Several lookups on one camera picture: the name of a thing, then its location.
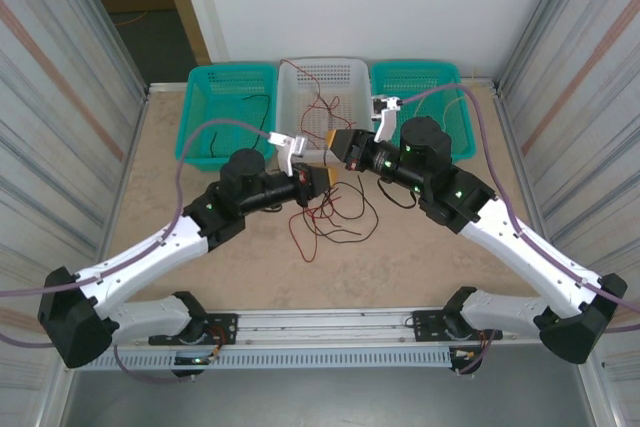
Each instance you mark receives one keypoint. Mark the white plastic basket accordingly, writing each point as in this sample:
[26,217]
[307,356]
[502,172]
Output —
[340,72]

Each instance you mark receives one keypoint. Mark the teal plastic basket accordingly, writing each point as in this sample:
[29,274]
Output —
[425,77]
[225,82]

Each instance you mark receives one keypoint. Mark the aluminium table side bar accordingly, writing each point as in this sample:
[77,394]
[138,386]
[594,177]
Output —
[507,122]
[140,122]

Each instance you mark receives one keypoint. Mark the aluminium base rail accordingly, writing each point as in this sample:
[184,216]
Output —
[325,322]

